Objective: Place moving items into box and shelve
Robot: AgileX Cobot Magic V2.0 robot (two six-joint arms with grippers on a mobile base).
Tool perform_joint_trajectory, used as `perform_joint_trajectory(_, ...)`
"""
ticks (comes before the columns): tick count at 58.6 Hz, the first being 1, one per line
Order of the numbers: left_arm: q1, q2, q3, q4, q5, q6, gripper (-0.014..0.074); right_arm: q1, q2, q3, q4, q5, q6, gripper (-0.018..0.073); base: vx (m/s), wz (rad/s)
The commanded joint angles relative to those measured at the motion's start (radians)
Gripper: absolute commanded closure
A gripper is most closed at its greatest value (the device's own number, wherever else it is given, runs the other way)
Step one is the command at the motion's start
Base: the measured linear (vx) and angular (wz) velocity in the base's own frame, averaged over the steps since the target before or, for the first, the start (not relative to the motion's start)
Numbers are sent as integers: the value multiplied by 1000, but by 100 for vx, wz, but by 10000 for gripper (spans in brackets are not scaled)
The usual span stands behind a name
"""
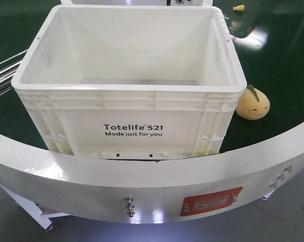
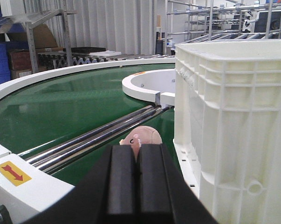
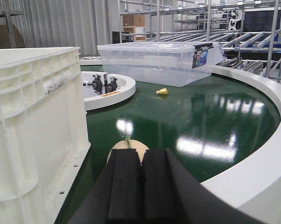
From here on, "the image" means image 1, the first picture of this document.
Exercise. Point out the white curved conveyor rim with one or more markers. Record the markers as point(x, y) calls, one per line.
point(147, 191)

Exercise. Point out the small yellow object on belt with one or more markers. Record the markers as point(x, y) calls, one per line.
point(239, 8)

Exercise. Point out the white conveyor support leg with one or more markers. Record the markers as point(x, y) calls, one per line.
point(40, 214)

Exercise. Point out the white machine housing behind box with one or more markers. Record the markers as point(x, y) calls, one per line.
point(138, 2)

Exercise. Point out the white plastic Totelife tote box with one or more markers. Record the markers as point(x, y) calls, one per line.
point(131, 82)

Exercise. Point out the chrome metal rail bars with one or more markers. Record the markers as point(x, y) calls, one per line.
point(8, 69)

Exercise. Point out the red warning label plate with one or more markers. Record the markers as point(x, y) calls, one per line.
point(209, 202)

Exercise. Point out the yellow round plush toy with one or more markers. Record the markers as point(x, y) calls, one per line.
point(253, 104)

